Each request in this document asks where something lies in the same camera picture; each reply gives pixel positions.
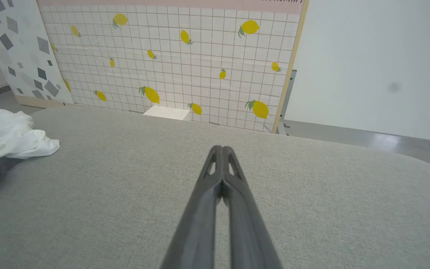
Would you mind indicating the grey metal panel bracket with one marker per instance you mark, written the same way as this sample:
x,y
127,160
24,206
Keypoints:
x,y
286,97

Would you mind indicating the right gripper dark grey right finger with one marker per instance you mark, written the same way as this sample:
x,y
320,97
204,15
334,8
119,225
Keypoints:
x,y
245,224

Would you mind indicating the grey fabric sofa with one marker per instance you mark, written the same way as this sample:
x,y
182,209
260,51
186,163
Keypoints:
x,y
88,205

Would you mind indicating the terrazzo pattern backdrop panel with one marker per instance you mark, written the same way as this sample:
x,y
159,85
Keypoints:
x,y
21,45

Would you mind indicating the white shirt with black sleeves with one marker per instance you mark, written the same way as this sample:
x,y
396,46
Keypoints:
x,y
2,134

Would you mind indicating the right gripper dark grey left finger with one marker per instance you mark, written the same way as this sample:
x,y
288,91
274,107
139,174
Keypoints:
x,y
200,209

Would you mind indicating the lemon tile backdrop panel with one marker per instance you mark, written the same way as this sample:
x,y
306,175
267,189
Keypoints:
x,y
200,56

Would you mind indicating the small white box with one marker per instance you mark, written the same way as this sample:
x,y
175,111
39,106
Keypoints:
x,y
167,113

